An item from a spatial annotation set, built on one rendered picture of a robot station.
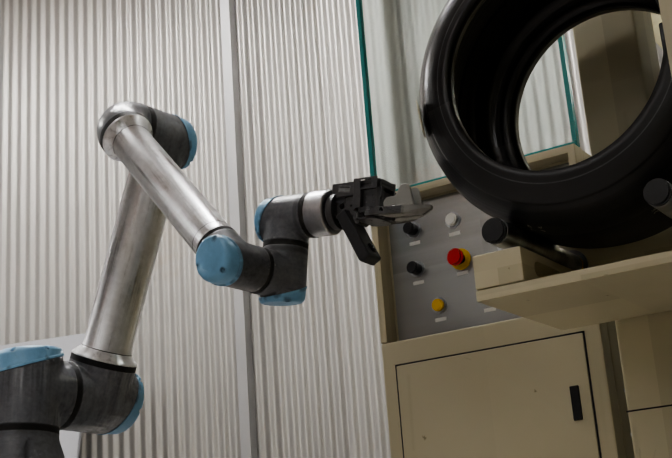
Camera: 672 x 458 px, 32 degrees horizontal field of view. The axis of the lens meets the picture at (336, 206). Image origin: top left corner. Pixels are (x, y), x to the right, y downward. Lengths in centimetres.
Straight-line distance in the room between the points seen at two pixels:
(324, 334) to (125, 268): 242
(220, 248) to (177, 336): 310
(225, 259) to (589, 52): 83
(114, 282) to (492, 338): 86
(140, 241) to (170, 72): 304
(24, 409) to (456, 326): 100
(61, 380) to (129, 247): 33
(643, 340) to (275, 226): 73
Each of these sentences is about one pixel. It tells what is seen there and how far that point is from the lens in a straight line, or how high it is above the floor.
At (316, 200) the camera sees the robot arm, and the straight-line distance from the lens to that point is 228.
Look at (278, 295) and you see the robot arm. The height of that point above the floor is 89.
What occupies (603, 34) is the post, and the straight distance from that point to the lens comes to 243.
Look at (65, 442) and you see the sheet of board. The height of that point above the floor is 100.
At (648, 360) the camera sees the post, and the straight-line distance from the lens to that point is 225.
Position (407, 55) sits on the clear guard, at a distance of 305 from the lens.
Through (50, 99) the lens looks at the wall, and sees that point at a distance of 595.
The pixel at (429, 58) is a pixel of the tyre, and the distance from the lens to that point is 214.
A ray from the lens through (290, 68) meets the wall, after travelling 543.
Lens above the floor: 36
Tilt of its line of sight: 18 degrees up
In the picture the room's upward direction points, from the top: 4 degrees counter-clockwise
